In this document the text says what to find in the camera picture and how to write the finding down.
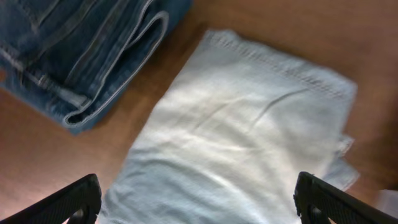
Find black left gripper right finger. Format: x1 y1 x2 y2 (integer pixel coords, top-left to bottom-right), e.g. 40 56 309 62
294 172 397 224

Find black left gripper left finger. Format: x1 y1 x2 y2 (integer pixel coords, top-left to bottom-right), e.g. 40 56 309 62
1 174 101 224

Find clear plastic storage bin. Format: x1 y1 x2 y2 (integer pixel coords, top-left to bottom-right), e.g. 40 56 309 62
376 190 398 218

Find light blue folded jeans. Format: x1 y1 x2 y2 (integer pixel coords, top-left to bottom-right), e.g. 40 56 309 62
98 30 359 224

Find dark blue folded jeans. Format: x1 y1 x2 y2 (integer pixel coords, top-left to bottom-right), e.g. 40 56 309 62
1 0 192 133

